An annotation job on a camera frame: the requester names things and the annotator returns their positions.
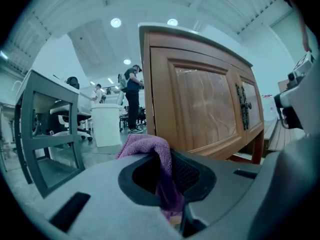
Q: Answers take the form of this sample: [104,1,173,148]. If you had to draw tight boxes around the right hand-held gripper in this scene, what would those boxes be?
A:
[273,52,317,130]

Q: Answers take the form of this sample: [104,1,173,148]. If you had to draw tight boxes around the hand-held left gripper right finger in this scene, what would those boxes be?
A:
[170,148,263,239]

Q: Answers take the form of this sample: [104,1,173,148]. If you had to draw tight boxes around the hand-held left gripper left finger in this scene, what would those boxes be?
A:
[39,153,186,240]

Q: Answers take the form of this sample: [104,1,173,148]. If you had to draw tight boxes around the brown wooden cabinet door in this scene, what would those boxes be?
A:
[149,46,245,157]
[231,63,265,145]

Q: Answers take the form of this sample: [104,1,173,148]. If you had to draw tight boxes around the purple cloth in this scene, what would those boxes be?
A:
[116,133,186,221]

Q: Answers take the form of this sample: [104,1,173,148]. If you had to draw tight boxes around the black frame side table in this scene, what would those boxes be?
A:
[13,70,86,199]

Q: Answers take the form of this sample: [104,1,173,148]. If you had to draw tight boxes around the brown wooden vanity cabinet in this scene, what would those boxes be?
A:
[143,31,266,165]

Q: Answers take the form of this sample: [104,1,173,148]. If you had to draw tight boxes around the slatted wooden platform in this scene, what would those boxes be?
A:
[262,118,307,153]

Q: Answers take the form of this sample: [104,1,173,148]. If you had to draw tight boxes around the cream plastic trash bin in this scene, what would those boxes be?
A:
[90,103,121,148]

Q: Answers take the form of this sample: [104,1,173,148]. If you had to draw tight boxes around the white mesh office chair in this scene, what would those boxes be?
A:
[49,98,94,142]

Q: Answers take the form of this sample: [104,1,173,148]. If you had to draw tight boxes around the white rectangular sink top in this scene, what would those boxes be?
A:
[23,68,92,115]

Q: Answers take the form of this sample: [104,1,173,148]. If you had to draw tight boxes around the black ornate door handle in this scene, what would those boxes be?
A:
[235,82,245,130]
[242,85,252,131]

